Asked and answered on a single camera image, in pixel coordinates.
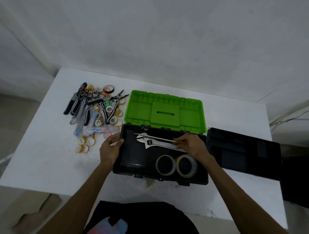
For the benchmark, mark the person's right hand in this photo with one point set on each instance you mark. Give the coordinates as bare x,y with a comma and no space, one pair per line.
194,145

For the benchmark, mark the person's left hand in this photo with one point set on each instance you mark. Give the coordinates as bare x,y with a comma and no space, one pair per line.
109,150

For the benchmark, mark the pile of small tape rolls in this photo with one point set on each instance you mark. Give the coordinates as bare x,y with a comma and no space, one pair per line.
83,148

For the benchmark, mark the clear packing tape roll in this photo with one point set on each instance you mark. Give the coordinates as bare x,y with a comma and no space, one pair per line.
187,176

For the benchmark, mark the silver adjustable wrench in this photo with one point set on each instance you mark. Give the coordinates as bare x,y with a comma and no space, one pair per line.
157,144

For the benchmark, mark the white masking tape roll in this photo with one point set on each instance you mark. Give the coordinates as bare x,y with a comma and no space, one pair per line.
166,174

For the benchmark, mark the black toolbox with green lid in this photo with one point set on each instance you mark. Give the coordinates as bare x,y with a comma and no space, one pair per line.
140,108

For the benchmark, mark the black tape roll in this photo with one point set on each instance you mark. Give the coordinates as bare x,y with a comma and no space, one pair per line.
105,91

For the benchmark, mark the person's right forearm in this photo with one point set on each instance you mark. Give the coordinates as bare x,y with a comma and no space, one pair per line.
236,197

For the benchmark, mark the person's left forearm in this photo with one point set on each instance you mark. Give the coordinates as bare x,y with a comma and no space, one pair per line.
79,200

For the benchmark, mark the black toolbox tray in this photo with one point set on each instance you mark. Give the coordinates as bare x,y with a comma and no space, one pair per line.
241,154

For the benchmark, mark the person's black clothing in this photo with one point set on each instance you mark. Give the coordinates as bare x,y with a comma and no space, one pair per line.
144,217

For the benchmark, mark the brown cardboard piece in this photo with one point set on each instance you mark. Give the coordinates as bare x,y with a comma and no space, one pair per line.
29,217

